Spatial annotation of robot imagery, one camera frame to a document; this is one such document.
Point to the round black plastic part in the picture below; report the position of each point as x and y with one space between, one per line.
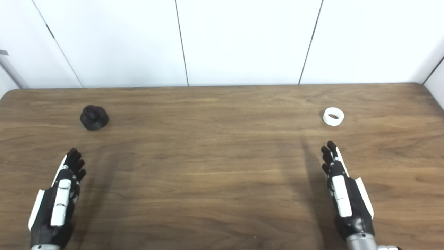
94 118

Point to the grey wall corner strip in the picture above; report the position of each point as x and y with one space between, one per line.
14 72

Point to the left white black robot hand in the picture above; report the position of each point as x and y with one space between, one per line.
57 205

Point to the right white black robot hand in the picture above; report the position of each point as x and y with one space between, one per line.
341 198

